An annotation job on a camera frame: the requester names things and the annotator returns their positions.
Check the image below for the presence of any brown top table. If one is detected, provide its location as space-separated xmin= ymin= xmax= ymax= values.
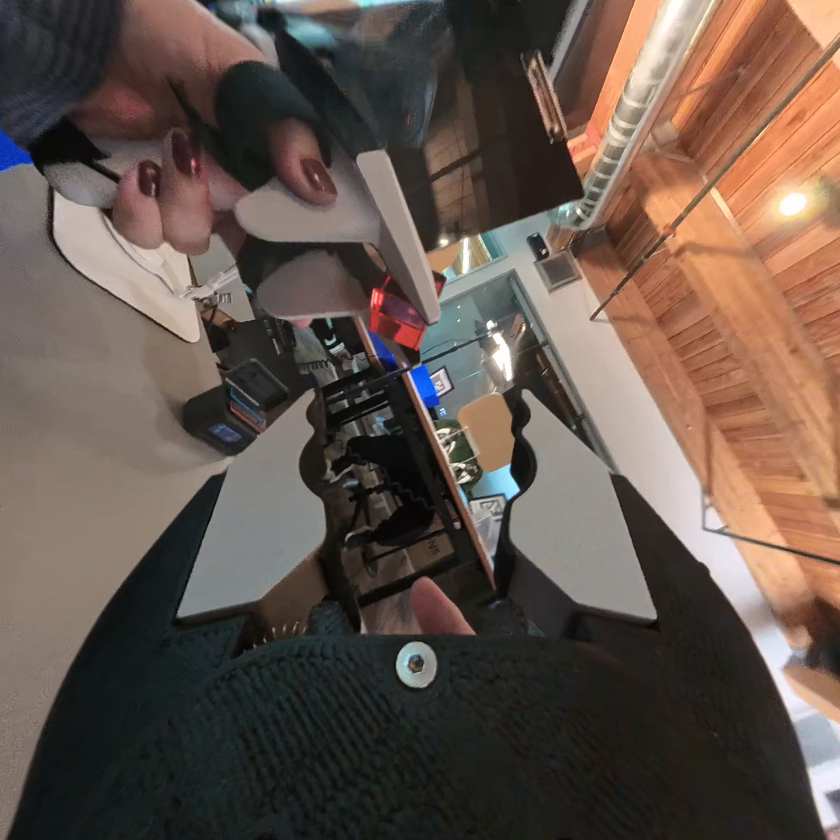
xmin=354 ymin=315 xmax=497 ymax=593

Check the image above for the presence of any green holder with white parts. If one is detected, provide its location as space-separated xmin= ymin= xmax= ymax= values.
xmin=433 ymin=420 xmax=480 ymax=487

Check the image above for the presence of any silver ceiling duct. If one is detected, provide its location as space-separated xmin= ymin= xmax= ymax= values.
xmin=564 ymin=0 xmax=724 ymax=228

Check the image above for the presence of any wall air vent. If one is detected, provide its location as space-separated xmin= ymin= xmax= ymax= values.
xmin=535 ymin=252 xmax=584 ymax=294

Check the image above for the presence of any glass wall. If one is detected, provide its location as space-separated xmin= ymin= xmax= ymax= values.
xmin=420 ymin=272 xmax=618 ymax=501

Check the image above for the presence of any white screen stand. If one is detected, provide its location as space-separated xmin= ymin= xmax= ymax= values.
xmin=51 ymin=190 xmax=258 ymax=344

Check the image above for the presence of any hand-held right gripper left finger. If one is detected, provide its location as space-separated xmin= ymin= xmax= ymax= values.
xmin=177 ymin=390 xmax=363 ymax=632

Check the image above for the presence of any red clear plastic case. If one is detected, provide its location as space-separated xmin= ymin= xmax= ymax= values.
xmin=369 ymin=276 xmax=448 ymax=351

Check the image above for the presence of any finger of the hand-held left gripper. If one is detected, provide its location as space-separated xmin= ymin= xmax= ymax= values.
xmin=235 ymin=150 xmax=442 ymax=326
xmin=256 ymin=252 xmax=373 ymax=322

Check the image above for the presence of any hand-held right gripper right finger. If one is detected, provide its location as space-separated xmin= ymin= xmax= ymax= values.
xmin=495 ymin=387 xmax=658 ymax=632

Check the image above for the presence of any studio light on stand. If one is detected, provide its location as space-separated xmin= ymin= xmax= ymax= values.
xmin=420 ymin=322 xmax=517 ymax=383

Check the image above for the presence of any person's right hand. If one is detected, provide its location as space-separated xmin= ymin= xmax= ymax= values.
xmin=410 ymin=577 xmax=477 ymax=636

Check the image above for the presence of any tan rounded board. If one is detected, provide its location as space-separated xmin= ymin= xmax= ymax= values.
xmin=457 ymin=392 xmax=517 ymax=474

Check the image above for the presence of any black battery charging case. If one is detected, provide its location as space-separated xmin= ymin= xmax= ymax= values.
xmin=184 ymin=359 xmax=290 ymax=456

